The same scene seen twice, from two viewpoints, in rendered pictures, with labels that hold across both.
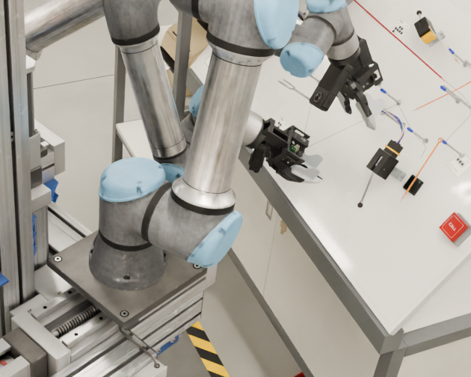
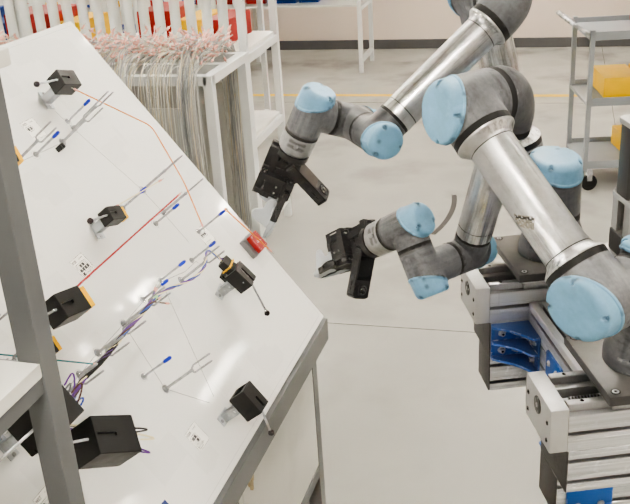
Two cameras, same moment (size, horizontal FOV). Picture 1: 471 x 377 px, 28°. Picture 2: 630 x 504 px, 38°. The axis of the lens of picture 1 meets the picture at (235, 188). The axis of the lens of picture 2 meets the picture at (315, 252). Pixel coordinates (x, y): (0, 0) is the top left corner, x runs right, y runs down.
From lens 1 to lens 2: 3.28 m
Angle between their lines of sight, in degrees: 103
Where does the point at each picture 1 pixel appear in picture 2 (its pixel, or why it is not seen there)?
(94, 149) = not seen: outside the picture
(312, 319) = (284, 478)
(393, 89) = (147, 284)
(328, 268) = (300, 374)
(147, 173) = (546, 151)
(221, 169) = not seen: hidden behind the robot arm
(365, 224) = (263, 328)
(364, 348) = (306, 387)
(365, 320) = (320, 340)
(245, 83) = not seen: hidden behind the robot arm
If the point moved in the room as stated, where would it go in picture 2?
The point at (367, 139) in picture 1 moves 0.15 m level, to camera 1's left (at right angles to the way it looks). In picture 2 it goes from (196, 319) to (238, 340)
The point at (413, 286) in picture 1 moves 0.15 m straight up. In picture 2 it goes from (292, 291) to (288, 240)
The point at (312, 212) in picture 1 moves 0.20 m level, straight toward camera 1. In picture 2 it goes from (267, 387) to (334, 357)
